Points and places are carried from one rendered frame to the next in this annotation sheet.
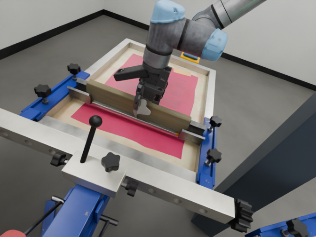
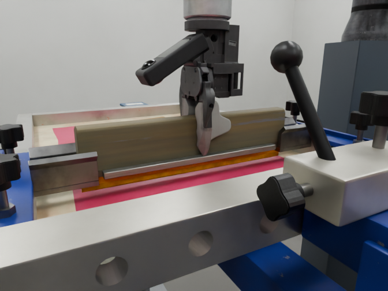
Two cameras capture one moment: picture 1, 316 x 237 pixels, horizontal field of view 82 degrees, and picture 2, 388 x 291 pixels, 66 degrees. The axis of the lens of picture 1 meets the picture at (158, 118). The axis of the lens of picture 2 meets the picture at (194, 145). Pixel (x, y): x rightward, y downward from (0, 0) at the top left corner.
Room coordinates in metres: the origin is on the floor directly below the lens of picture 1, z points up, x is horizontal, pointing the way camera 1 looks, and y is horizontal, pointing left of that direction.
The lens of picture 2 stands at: (0.06, 0.33, 1.15)
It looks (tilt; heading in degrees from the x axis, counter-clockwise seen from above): 16 degrees down; 330
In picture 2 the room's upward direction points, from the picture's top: straight up
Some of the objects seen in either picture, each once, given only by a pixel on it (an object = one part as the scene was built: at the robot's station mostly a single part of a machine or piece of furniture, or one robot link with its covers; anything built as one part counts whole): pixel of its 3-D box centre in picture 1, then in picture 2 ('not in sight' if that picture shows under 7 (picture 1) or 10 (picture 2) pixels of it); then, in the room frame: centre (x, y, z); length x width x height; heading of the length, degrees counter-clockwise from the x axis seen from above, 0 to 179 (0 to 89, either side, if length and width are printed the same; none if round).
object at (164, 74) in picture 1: (152, 81); (209, 62); (0.49, 0.05, 1.15); 0.09 x 0.08 x 0.12; 88
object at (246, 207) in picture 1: (234, 213); not in sight; (0.23, -0.27, 1.02); 0.07 x 0.06 x 0.07; 178
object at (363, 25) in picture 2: not in sight; (370, 24); (0.64, -0.61, 1.25); 0.15 x 0.15 x 0.10
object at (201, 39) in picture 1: (201, 39); not in sight; (0.51, -0.04, 1.30); 0.11 x 0.11 x 0.08; 1
